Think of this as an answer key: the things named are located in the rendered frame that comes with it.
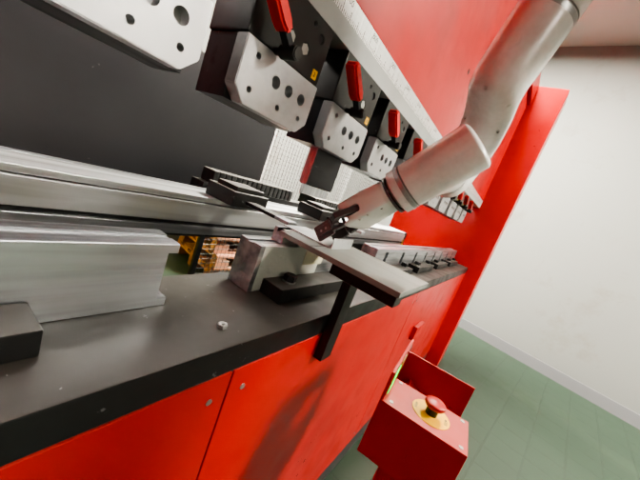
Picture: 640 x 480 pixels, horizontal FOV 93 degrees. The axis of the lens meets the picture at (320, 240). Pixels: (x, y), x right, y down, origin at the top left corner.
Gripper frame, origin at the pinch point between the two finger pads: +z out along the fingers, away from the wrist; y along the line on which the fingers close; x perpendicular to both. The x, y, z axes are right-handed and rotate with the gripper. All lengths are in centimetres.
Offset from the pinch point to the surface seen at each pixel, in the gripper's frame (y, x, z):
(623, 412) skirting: -347, 191, -37
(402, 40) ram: -5.5, -29.9, -29.8
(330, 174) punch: -1.8, -12.1, -4.5
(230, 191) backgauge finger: 5.4, -20.2, 18.2
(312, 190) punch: 1.4, -9.9, -0.6
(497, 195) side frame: -214, -26, -37
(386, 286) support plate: 9.6, 15.5, -10.0
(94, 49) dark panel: 27, -56, 23
